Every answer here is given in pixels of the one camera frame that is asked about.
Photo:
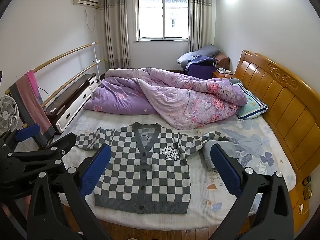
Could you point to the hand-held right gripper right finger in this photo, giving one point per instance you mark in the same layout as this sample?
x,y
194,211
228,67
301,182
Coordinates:
x,y
225,170

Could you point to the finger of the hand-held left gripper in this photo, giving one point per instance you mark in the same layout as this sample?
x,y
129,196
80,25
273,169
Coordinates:
x,y
50,150
27,132

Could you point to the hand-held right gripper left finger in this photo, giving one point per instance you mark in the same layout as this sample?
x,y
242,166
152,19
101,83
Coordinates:
x,y
95,170

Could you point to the grey white checkered cardigan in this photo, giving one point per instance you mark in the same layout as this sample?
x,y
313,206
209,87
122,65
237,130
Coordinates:
x,y
155,175

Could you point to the grey folded garment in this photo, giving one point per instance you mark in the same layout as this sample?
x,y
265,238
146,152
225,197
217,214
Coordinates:
x,y
232,150

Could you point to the white electric fan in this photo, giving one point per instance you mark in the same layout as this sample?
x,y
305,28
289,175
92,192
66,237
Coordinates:
x,y
7,115

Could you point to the pink grey towel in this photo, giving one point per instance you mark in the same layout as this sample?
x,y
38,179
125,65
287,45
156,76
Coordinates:
x,y
35,105

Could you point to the black set-top box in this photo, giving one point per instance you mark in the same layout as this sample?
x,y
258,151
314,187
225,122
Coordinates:
x,y
53,108

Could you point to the dark topped white cabinet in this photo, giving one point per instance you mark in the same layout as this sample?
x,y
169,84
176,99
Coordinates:
x,y
72,92

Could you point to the light blue striped pillow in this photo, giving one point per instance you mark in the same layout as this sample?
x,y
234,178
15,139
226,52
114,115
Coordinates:
x,y
252,105

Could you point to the white charger plug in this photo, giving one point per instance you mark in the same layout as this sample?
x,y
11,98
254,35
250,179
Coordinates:
x,y
302,208

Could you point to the purple floral quilt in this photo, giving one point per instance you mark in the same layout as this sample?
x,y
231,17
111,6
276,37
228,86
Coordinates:
x,y
175,100

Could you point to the wooden bed headboard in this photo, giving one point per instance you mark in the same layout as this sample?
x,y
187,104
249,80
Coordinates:
x,y
287,110

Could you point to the wooden nightstand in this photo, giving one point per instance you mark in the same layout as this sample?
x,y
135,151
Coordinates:
x,y
221,75

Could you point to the dark purple cloth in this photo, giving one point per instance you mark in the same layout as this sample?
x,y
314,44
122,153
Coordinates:
x,y
200,68

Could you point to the brown pillow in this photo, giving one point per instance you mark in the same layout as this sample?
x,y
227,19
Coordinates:
x,y
222,60

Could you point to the blue grey pillow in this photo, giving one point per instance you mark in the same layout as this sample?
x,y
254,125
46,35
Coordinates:
x,y
200,52

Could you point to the beige striped curtain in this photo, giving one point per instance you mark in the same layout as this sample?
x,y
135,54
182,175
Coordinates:
x,y
116,30
200,17

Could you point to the white framed window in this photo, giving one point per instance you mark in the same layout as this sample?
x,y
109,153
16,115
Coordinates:
x,y
150,15

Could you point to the gold wall socket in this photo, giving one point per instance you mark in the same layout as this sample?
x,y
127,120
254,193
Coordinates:
x,y
307,192

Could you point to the white barre post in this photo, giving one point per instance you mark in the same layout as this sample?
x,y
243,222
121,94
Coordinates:
x,y
96,55

